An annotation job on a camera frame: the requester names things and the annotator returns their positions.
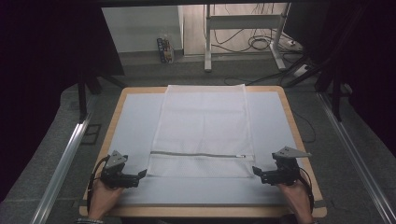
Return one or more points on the black curtain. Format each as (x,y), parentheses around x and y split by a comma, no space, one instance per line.
(40,62)
(367,62)

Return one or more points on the white metal desk frame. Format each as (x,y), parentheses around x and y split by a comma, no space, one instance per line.
(243,21)

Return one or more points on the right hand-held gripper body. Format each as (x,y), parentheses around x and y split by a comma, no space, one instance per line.
(286,168)

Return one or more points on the person's left hand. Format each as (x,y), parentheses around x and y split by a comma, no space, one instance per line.
(102,199)

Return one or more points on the long metal floor rail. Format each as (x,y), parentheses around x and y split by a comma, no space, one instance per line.
(358,161)
(62,168)

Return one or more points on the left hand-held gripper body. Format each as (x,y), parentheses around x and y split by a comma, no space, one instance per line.
(114,171)

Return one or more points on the white mesh laundry bag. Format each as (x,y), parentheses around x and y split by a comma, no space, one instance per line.
(202,124)

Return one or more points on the white power strip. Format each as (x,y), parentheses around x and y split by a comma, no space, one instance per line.
(300,70)

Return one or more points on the person's right hand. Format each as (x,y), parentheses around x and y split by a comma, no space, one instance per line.
(295,199)

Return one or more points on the printed package on floor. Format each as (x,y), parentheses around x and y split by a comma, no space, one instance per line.
(165,50)

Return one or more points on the black floor grate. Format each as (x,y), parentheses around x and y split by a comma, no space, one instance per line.
(91,134)

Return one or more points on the black metal stand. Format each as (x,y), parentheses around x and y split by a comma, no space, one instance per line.
(336,99)
(82,99)

